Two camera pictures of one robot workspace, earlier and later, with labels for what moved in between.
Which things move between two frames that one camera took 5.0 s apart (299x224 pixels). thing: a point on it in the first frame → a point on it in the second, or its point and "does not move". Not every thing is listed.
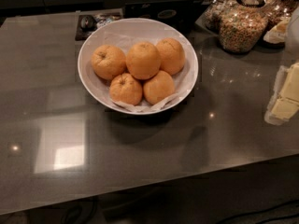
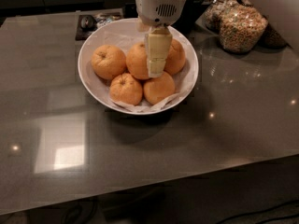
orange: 159,88 does not move
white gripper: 293,35 → 158,7
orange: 106,61 does not move
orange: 143,61 does not move
